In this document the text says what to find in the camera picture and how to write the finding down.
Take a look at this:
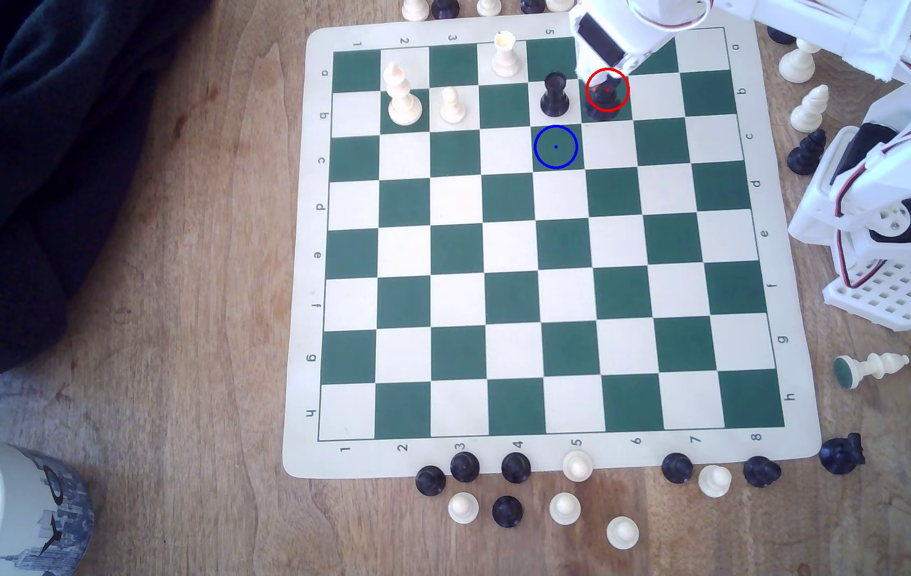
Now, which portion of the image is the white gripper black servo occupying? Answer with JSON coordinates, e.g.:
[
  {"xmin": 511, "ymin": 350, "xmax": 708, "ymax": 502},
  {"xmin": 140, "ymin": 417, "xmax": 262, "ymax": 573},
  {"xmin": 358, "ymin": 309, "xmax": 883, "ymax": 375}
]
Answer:
[{"xmin": 570, "ymin": 0, "xmax": 714, "ymax": 81}]

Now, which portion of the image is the black bishop chess piece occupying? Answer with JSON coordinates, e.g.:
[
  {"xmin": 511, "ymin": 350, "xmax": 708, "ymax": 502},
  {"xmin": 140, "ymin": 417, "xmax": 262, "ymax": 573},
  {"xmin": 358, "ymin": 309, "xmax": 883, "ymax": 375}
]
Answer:
[{"xmin": 590, "ymin": 70, "xmax": 629, "ymax": 123}]

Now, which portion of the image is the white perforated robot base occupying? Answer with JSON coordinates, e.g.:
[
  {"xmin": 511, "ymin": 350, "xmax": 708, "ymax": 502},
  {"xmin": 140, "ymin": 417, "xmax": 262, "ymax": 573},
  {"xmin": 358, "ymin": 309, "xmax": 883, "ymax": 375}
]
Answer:
[{"xmin": 822, "ymin": 254, "xmax": 911, "ymax": 333}]

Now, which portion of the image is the black rook chess piece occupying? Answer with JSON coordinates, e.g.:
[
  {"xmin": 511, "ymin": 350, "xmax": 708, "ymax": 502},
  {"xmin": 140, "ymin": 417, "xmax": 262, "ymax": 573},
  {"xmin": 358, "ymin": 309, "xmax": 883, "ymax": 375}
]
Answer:
[{"xmin": 540, "ymin": 71, "xmax": 572, "ymax": 118}]

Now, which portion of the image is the white rook chess piece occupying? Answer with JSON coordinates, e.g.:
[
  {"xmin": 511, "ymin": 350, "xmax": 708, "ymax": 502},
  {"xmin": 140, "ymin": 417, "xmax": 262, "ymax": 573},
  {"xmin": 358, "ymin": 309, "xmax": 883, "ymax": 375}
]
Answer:
[{"xmin": 491, "ymin": 30, "xmax": 522, "ymax": 78}]

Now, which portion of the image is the white queen chess piece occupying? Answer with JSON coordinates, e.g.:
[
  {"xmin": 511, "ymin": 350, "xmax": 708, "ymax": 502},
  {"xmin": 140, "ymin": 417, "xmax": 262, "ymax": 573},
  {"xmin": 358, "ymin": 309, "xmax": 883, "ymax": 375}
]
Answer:
[{"xmin": 778, "ymin": 38, "xmax": 822, "ymax": 84}]

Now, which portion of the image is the white bishop chess piece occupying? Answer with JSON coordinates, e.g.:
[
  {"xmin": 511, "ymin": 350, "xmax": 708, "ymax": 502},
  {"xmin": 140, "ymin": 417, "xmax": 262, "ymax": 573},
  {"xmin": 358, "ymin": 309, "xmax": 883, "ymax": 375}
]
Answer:
[{"xmin": 790, "ymin": 84, "xmax": 831, "ymax": 134}]

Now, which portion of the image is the green and white chess mat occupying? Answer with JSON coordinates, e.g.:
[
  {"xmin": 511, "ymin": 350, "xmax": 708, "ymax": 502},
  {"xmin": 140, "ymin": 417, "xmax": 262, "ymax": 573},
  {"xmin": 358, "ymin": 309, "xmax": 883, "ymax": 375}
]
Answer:
[{"xmin": 282, "ymin": 11, "xmax": 823, "ymax": 480}]

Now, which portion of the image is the white bishop on board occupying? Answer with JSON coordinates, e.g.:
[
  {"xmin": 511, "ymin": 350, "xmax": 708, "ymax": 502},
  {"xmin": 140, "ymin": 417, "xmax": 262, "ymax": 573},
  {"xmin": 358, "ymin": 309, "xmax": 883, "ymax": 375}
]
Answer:
[{"xmin": 382, "ymin": 62, "xmax": 423, "ymax": 127}]

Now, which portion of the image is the white bishop with green felt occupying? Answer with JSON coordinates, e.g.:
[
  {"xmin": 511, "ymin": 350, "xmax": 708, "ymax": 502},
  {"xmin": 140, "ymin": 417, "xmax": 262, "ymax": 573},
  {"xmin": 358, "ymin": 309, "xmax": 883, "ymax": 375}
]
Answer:
[{"xmin": 833, "ymin": 352, "xmax": 911, "ymax": 392}]

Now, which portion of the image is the dark navy cloth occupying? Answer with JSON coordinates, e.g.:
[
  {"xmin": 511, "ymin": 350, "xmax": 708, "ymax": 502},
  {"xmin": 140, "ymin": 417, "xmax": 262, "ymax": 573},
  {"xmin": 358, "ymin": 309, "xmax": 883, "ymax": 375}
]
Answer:
[{"xmin": 0, "ymin": 0, "xmax": 212, "ymax": 383}]

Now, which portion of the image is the white mug with skyline print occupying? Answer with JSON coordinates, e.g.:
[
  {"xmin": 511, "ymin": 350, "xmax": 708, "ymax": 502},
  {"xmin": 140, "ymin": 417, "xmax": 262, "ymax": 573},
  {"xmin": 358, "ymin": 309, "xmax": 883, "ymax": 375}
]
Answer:
[{"xmin": 0, "ymin": 428, "xmax": 95, "ymax": 576}]

